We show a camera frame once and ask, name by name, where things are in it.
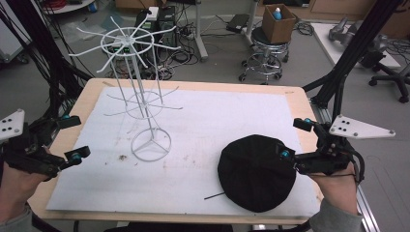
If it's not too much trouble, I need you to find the thin black stick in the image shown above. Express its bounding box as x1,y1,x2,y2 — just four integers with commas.
203,191,226,201

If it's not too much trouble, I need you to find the white foam mat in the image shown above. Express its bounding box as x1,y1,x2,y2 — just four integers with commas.
45,86,322,218

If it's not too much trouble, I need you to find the brown cardboard box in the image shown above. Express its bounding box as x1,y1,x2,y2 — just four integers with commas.
261,3,297,45

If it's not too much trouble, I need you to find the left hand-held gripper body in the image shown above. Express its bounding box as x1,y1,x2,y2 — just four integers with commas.
0,108,67,182

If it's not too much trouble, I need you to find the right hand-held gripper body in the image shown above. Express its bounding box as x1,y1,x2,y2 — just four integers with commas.
294,114,396,178

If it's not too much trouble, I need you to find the black office chair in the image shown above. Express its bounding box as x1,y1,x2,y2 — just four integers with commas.
360,47,410,104

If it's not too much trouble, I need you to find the aluminium rail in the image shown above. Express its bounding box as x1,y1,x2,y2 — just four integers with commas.
308,97,382,232

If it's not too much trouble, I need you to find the grey equipment case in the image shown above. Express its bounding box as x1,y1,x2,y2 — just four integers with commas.
0,6,33,64

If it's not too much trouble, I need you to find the chrome stool with black seat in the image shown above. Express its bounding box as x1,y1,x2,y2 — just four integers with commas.
238,26,290,86

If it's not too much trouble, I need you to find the black hat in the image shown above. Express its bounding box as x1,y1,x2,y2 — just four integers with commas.
217,133,298,214

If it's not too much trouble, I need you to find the black flat box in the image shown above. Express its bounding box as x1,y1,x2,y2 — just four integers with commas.
225,13,251,34

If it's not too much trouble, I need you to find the black computer tower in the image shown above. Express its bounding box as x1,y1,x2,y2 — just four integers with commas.
134,5,179,66

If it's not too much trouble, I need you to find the grey table leg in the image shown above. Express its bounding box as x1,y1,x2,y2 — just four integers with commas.
242,0,259,46
192,0,210,63

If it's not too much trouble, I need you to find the person's left hand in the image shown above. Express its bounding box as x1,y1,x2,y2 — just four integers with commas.
0,146,50,224

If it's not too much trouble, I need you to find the coiled black cable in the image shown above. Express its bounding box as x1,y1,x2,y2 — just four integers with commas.
294,20,315,37

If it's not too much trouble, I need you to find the white board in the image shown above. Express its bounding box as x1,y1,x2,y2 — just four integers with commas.
310,22,402,70

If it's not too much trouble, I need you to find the white round table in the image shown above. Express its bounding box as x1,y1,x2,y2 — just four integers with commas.
41,0,99,15

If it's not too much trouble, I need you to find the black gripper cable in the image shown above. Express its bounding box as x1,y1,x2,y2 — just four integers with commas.
349,145,366,186

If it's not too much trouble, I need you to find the black metal frame with cables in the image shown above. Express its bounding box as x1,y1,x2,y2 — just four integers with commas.
0,0,95,121

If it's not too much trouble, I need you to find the white wire hat rack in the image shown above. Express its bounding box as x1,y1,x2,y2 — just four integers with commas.
68,14,184,163

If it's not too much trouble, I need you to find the person's right hand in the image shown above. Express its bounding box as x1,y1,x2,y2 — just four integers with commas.
308,160,360,216

